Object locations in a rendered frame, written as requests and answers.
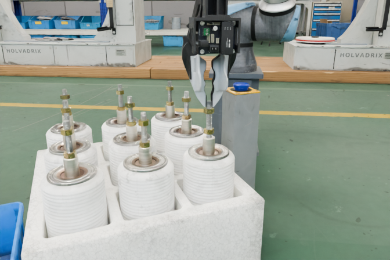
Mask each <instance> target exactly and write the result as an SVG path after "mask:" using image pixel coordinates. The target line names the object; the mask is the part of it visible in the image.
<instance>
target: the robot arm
mask: <svg viewBox="0 0 390 260"><path fill-rule="evenodd" d="M300 11H301V7H300V6H298V5H296V0H261V1H260V2H259V6H256V4H255V2H242V3H235V4H231V5H228V0H196V1H195V4H194V9H193V14H192V17H189V23H187V24H186V27H187V28H189V29H188V32H187V36H183V37H182V38H183V45H182V61H183V64H184V66H185V69H186V72H187V74H188V77H189V79H190V82H191V84H192V87H193V89H194V92H195V94H196V96H197V98H198V100H199V101H200V103H201V104H202V105H203V106H204V107H206V106H207V95H206V94H205V90H204V88H205V80H204V72H205V70H206V66H207V62H206V61H205V60H204V59H203V58H202V57H200V55H205V54H217V53H218V56H216V57H215V58H213V59H212V60H211V67H212V70H213V71H214V77H213V79H212V91H211V101H212V107H214V106H215V105H216V104H217V102H218V101H219V100H220V98H221V96H222V94H223V92H224V91H225V90H227V88H228V78H229V73H250V72H254V71H256V70H257V62H256V59H255V55H254V51H253V41H272V42H290V41H292V40H293V39H294V38H295V34H296V31H297V26H298V20H299V14H300Z"/></svg>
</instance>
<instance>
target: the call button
mask: <svg viewBox="0 0 390 260"><path fill-rule="evenodd" d="M233 87H234V89H235V90H237V91H246V90H248V88H249V87H250V85H249V83H246V82H235V83H234V84H233Z"/></svg>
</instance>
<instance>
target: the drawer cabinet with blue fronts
mask: <svg viewBox="0 0 390 260"><path fill-rule="evenodd" d="M341 12H342V2H312V11H311V17H310V29H309V37H311V36H316V23H320V19H327V21H332V23H340V21H341ZM307 15H308V9H307V7H306V11H305V24H304V31H306V22H307Z"/></svg>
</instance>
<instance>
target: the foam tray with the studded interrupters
mask: <svg viewBox="0 0 390 260"><path fill-rule="evenodd" d="M93 144H94V145H95V146H96V148H97V159H98V165H99V166H98V167H99V168H100V169H101V170H102V171H103V173H104V181H105V188H106V189H105V190H106V202H107V214H108V221H109V225H107V226H102V227H97V228H93V229H88V230H83V231H80V232H75V233H70V234H65V235H62V236H57V237H52V238H48V233H47V228H46V220H45V214H44V206H43V201H42V194H41V187H40V184H41V181H42V180H43V178H44V176H45V175H46V171H45V163H44V153H45V151H46V150H47V149H46V150H38V151H37V159H36V163H35V170H34V177H33V182H32V188H31V196H30V203H29V207H28V214H27V221H26V228H25V232H24V239H23V246H22V251H21V260H261V245H262V229H263V212H264V203H265V200H264V199H263V198H262V197H261V196H260V195H259V194H258V193H257V192H256V191H255V190H254V189H253V188H251V187H250V186H249V185H248V184H247V183H245V181H243V180H242V179H241V177H239V176H238V175H237V174H236V173H234V191H233V198H229V199H226V200H221V201H216V202H212V203H207V204H202V205H192V204H191V203H190V201H189V200H188V199H187V197H186V196H185V194H184V192H183V174H182V175H174V196H175V197H174V198H175V210H174V211H170V212H165V213H162V214H157V215H152V216H147V217H144V218H139V219H134V220H130V221H125V220H123V217H122V214H121V211H120V196H119V187H118V186H113V185H112V182H111V175H110V162H109V161H105V160H104V151H103V142H99V143H93Z"/></svg>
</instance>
